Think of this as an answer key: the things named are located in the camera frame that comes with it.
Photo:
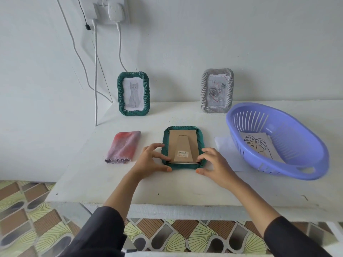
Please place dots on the person's right hand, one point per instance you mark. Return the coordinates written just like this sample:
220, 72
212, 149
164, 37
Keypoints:
221, 171

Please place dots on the person's left hand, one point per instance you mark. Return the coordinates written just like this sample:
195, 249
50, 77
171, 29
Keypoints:
150, 163

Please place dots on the pink purple cloth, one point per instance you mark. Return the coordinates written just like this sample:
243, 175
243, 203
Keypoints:
123, 147

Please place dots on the brown cardboard frame backing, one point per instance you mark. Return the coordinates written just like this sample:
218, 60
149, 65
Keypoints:
185, 147

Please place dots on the grey frame with rose drawing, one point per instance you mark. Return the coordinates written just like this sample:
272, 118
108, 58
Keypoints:
204, 90

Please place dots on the purple plastic basket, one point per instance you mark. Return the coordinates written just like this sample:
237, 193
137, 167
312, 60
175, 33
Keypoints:
302, 136

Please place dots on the person's right forearm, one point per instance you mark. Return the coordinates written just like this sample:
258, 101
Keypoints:
254, 206

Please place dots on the person's left forearm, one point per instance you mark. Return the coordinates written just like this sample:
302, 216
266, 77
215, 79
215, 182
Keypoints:
120, 195

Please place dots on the white rounded charger adapter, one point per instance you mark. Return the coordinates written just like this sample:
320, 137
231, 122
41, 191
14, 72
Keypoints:
116, 11

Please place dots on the white rectangular charger adapter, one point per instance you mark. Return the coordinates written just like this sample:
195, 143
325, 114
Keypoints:
89, 9

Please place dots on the white wall socket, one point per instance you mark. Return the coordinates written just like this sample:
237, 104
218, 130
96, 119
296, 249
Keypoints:
103, 13

